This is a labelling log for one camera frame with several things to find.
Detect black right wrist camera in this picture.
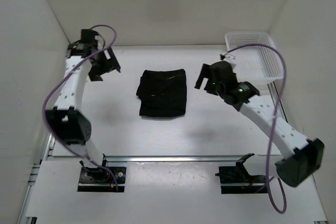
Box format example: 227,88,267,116
209,61,237,81

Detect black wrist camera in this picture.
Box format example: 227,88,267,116
79,29,99,45
209,61,237,81

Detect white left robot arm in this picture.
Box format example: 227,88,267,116
42,40,120,182

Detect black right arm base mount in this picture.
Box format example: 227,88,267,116
215,153,268,195

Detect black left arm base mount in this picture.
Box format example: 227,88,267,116
77,161,127,193

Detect aluminium rail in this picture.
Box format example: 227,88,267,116
279,80,335,218
106,155,243,163
16,120,55,223

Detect black shorts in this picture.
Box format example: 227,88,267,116
136,69,187,118

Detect aluminium front rail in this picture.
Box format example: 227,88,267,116
106,155,243,163

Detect aluminium right side rail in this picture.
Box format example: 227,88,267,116
279,80,335,218

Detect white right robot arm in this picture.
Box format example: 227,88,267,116
195,61,324,187

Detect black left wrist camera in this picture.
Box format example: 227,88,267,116
79,29,99,45

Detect aluminium left side rail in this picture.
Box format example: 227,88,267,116
16,120,55,223

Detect white perforated plastic basket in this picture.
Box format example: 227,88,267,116
225,31,284,86

